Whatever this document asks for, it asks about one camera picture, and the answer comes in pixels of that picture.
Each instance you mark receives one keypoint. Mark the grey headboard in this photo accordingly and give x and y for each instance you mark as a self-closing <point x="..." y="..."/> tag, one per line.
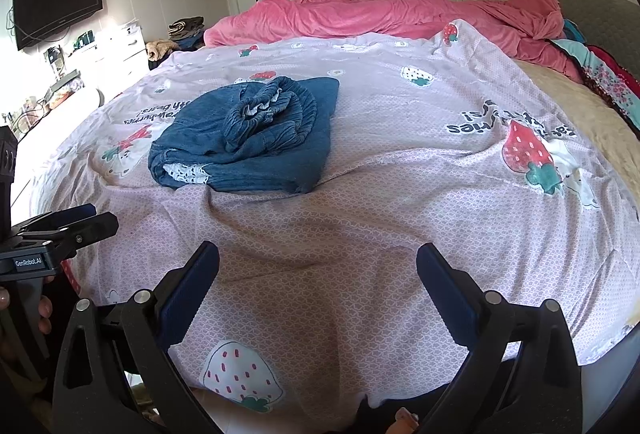
<point x="600" y="13"/>

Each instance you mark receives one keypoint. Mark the blue cloth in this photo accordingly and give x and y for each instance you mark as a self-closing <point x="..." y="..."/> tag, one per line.
<point x="573" y="31"/>

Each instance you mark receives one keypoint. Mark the pink duvet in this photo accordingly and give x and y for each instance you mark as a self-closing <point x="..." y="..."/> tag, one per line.
<point x="375" y="13"/>

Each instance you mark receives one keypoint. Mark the pink strawberry print blanket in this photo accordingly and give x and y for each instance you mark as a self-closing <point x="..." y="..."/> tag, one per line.
<point x="400" y="194"/>

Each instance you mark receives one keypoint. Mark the white dresser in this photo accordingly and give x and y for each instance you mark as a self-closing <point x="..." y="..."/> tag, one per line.
<point x="120" y="58"/>

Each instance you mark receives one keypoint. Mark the cluttered dark box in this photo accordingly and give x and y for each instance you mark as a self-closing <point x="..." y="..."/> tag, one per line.
<point x="65" y="83"/>

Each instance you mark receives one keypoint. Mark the teal floral pillow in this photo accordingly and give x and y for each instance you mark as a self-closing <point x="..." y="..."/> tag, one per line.
<point x="607" y="81"/>

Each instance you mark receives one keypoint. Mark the dark clothes pile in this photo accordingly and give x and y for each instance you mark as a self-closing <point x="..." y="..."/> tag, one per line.
<point x="186" y="27"/>

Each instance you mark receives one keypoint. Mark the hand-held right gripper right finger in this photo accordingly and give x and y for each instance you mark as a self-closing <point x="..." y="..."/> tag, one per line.
<point x="445" y="294"/>

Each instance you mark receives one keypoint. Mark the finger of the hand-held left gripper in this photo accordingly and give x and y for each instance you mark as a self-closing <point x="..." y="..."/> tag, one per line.
<point x="95" y="226"/>
<point x="60" y="218"/>

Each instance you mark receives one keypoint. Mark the beige bed sheet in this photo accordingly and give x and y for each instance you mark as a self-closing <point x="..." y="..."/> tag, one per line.
<point x="600" y="123"/>

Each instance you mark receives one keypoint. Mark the person's dark clothing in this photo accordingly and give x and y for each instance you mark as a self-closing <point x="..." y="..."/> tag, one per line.
<point x="430" y="396"/>

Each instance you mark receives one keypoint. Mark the red cushion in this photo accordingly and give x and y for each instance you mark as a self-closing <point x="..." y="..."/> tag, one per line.
<point x="612" y="59"/>

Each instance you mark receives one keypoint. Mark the blue denim pants lace trim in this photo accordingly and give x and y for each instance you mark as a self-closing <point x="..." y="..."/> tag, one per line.
<point x="260" y="148"/>

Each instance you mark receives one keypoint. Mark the person's left hand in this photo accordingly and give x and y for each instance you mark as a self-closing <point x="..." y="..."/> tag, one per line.
<point x="45" y="310"/>

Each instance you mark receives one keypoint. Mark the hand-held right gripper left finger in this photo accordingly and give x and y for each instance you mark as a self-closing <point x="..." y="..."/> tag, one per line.
<point x="192" y="286"/>

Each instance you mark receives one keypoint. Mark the beige crumpled cloth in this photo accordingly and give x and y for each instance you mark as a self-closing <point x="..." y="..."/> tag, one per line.
<point x="160" y="48"/>

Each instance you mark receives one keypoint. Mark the black television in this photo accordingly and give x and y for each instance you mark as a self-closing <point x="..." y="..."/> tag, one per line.
<point x="55" y="3"/>

